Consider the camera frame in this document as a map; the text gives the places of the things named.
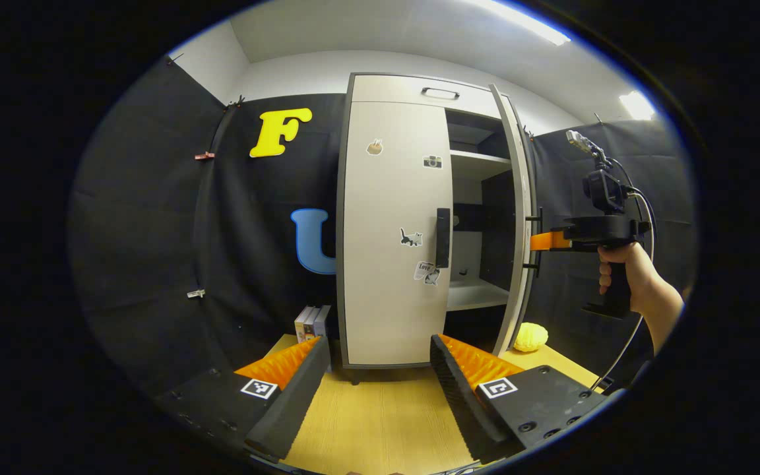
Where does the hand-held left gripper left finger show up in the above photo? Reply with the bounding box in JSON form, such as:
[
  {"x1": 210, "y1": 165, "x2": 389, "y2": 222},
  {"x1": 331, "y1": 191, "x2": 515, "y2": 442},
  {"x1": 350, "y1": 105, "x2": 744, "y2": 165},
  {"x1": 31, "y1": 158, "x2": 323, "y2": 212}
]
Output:
[{"x1": 156, "y1": 335, "x2": 331, "y2": 462}]

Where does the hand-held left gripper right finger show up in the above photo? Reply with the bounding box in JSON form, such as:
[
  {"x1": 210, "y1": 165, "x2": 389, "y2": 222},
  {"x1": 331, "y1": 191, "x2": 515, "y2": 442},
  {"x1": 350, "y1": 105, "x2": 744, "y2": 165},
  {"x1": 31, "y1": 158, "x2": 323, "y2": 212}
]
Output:
[{"x1": 429, "y1": 334, "x2": 625, "y2": 464}]

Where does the white cabinet door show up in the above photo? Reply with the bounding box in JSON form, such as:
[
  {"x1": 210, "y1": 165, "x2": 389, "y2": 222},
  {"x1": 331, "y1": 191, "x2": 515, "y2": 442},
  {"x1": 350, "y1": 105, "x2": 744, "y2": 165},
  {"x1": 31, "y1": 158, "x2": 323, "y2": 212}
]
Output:
[
  {"x1": 489, "y1": 84, "x2": 544, "y2": 357},
  {"x1": 342, "y1": 100, "x2": 455, "y2": 368}
]

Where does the white double-door shoe cabinet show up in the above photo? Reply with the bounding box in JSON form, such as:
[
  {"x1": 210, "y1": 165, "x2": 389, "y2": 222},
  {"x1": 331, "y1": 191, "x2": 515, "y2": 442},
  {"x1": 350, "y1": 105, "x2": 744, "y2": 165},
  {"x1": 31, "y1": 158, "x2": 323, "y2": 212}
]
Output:
[{"x1": 336, "y1": 71, "x2": 539, "y2": 387}]

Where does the white cabinet shelf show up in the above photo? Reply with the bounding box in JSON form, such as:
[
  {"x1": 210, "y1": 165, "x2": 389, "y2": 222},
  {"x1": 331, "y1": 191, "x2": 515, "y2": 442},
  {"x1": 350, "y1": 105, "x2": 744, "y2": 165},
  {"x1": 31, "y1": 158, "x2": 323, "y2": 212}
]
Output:
[
  {"x1": 449, "y1": 150, "x2": 513, "y2": 182},
  {"x1": 446, "y1": 274, "x2": 513, "y2": 312}
]

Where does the yellow textured ball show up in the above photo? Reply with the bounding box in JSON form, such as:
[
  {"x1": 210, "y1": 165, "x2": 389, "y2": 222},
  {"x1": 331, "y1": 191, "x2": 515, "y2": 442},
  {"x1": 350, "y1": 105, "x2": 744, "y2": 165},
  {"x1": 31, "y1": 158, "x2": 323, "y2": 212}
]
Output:
[{"x1": 513, "y1": 322, "x2": 549, "y2": 353}]

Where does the small ceiling light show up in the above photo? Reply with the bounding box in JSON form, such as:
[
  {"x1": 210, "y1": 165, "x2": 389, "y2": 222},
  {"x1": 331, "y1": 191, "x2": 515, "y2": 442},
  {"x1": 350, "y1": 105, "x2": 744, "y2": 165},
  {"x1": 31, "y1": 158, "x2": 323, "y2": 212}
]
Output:
[{"x1": 619, "y1": 90, "x2": 656, "y2": 121}]

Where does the long ceiling light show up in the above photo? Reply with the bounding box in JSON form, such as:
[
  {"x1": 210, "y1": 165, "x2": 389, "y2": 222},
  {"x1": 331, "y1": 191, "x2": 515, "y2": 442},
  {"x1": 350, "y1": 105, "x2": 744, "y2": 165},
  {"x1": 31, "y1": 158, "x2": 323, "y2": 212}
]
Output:
[{"x1": 469, "y1": 0, "x2": 572, "y2": 47}]

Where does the black backdrop cloth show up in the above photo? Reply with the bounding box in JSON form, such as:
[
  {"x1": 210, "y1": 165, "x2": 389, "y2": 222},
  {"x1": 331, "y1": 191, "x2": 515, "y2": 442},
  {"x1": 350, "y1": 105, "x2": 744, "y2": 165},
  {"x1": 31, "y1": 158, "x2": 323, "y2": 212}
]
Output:
[{"x1": 67, "y1": 56, "x2": 696, "y2": 396}]

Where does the right hand-held gripper cable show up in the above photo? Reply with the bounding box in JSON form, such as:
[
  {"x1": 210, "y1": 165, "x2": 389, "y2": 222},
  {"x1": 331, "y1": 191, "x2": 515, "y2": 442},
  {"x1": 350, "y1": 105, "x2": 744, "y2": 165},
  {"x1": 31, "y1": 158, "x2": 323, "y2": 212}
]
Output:
[{"x1": 590, "y1": 158, "x2": 658, "y2": 393}]

